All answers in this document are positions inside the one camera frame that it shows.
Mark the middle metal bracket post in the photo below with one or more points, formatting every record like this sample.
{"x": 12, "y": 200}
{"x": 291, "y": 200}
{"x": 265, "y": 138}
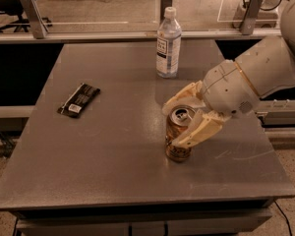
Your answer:
{"x": 163, "y": 5}

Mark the clear plastic water bottle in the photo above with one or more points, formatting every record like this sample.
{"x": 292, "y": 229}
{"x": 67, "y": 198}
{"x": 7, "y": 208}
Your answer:
{"x": 168, "y": 45}

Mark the right metal bracket post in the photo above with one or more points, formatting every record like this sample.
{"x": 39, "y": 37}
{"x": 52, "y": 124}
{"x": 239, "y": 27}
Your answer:
{"x": 248, "y": 24}

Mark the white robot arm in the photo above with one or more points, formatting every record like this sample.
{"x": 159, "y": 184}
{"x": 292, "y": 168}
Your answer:
{"x": 269, "y": 65}

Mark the orange soda can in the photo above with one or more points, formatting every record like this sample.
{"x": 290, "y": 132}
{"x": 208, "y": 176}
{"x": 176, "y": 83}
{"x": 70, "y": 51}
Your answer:
{"x": 177, "y": 122}

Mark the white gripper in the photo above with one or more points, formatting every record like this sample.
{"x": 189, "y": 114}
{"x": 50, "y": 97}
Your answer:
{"x": 228, "y": 88}

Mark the metal bracket post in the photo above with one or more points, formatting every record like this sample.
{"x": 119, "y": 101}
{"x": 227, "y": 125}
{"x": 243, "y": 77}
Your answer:
{"x": 163, "y": 5}
{"x": 39, "y": 30}
{"x": 248, "y": 24}

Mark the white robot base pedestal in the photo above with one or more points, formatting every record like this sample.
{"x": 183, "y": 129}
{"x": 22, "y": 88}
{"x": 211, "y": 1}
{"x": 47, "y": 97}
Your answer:
{"x": 267, "y": 16}

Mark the black rxbar chocolate wrapper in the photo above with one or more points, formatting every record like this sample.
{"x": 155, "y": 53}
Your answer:
{"x": 78, "y": 101}

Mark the left metal bracket post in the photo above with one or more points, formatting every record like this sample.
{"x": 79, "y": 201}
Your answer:
{"x": 39, "y": 30}

